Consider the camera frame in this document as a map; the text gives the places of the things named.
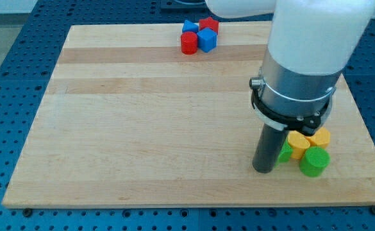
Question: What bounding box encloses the blue cube block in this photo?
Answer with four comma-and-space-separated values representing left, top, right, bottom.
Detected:
197, 28, 217, 53

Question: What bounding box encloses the red cylinder block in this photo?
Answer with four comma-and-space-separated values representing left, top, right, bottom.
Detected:
180, 31, 198, 55

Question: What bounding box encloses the wooden board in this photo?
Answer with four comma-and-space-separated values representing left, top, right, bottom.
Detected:
2, 22, 375, 209

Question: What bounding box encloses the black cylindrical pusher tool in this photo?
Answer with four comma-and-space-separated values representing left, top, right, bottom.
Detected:
252, 124, 288, 173

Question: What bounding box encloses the red star block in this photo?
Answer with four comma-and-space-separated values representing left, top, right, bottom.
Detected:
199, 17, 219, 34

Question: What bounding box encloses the blue triangle block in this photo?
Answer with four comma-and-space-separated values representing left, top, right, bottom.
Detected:
182, 20, 199, 33

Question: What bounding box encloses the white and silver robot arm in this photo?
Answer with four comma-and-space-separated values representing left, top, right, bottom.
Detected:
206, 0, 375, 136

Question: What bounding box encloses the green cylinder block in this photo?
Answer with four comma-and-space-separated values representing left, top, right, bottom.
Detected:
299, 146, 331, 177

